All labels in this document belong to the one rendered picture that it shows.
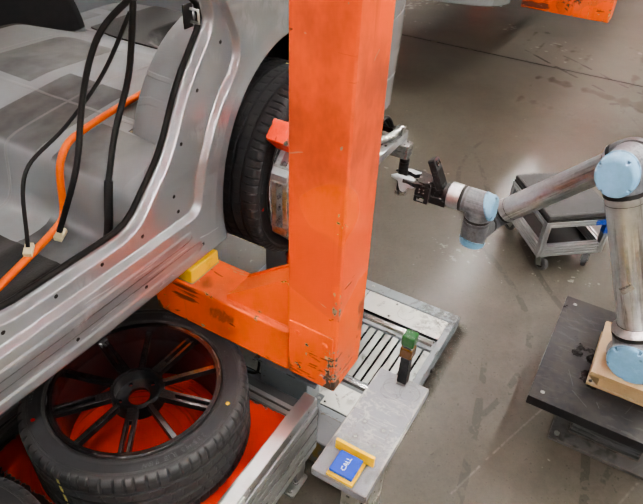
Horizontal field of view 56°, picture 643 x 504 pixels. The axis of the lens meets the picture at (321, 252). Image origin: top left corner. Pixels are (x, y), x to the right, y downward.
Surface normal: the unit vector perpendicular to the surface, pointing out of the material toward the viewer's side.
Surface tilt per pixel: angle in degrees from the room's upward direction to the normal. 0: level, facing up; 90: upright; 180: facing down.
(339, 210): 90
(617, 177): 84
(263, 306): 90
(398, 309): 0
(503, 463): 0
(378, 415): 0
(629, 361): 95
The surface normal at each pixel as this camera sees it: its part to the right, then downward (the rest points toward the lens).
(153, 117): -0.44, 0.10
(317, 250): -0.51, 0.51
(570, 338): 0.04, -0.79
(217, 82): 0.86, 0.34
